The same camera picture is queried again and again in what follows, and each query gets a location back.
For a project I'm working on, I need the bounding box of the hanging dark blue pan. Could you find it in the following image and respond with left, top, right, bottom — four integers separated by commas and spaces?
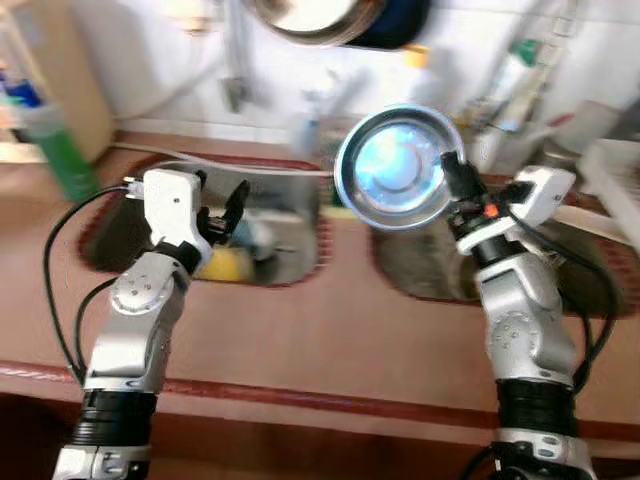
345, 0, 433, 51

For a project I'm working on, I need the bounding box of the white toothbrush cup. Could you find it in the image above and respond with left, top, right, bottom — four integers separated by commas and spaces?
300, 110, 336, 161

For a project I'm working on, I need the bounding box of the hanging steel pan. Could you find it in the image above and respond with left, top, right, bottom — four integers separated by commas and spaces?
243, 0, 376, 48

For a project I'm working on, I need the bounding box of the chrome pull-out faucet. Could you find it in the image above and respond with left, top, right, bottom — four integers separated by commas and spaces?
470, 0, 581, 171

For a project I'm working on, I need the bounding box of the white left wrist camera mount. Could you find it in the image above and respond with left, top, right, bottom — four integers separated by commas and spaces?
140, 168, 211, 266

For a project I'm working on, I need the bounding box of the chrome wall tap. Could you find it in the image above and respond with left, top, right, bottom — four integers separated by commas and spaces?
222, 0, 256, 113

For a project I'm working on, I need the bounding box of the yellow plastic bowl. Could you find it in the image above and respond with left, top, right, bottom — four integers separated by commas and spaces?
205, 245, 251, 283

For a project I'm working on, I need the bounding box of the steel bowl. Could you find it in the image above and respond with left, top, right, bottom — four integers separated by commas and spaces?
333, 103, 466, 233

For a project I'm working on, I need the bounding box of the beige water purifier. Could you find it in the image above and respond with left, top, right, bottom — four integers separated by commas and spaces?
0, 0, 116, 166

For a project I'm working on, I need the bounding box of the large steel sink basin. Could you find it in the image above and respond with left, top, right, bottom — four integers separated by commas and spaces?
370, 195, 640, 306

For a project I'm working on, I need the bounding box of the green dish soap bottle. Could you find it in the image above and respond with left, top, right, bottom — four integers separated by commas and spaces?
20, 100, 101, 203

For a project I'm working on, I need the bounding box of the small steel sink basin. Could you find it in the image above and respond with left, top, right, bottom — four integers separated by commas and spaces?
78, 155, 336, 289

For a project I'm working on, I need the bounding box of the wooden spatula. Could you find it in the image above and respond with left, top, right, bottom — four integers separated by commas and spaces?
548, 205, 640, 246

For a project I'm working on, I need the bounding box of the blue cup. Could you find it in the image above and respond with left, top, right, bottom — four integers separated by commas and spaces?
238, 218, 286, 263

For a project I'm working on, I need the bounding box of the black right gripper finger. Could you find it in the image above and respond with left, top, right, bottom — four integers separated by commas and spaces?
440, 150, 481, 206

